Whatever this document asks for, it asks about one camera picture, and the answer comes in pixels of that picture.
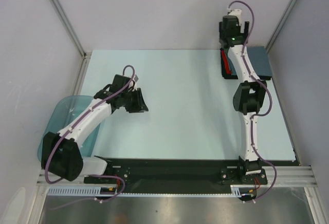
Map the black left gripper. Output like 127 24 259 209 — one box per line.
121 88 148 114

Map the grey t shirt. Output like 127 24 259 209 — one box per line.
247 46 272 81

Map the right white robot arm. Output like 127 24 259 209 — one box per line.
219 9 266 184

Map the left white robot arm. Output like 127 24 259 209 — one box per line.
41 74 149 183

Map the red folded t shirt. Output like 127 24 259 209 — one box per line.
221 50 231 74

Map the teal transparent plastic bin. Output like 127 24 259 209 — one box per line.
43 96 100 157

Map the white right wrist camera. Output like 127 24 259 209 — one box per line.
227 8 242 17

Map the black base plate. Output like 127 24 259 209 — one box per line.
84 158 268 194

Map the right aluminium frame post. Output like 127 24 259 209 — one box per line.
265 0 299 53

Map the aluminium frame post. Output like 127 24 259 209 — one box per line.
265 0 299 53
49 0 86 57

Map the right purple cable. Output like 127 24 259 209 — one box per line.
228 1 278 204

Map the white slotted cable duct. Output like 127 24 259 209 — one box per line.
47 185 256 198

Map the left aluminium frame post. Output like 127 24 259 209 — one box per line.
49 0 86 57

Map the aluminium front rail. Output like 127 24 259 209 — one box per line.
35 164 316 188

